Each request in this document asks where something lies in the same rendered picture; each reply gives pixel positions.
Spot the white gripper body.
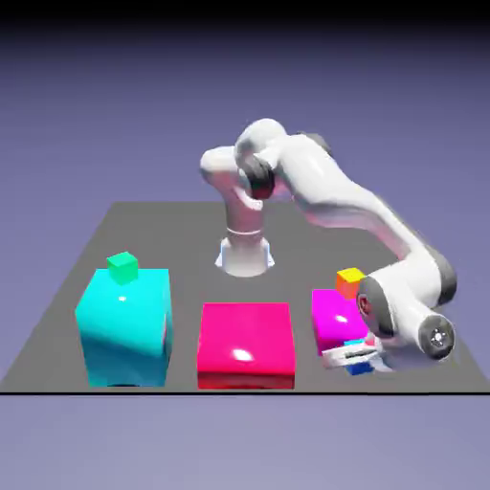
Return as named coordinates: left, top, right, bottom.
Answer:
left=321, top=341, right=385, bottom=370

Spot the small blue cube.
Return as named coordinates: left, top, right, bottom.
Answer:
left=343, top=338, right=375, bottom=377

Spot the small orange cube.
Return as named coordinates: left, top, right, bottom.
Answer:
left=335, top=267, right=366, bottom=301

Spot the small green cube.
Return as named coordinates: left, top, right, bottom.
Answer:
left=105, top=251, right=140, bottom=287

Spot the large magenta box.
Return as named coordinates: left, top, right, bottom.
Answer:
left=310, top=288, right=371, bottom=357

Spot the large pink box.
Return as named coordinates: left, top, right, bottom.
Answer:
left=196, top=301, right=297, bottom=390

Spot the large cyan box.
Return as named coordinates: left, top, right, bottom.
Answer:
left=74, top=267, right=173, bottom=389

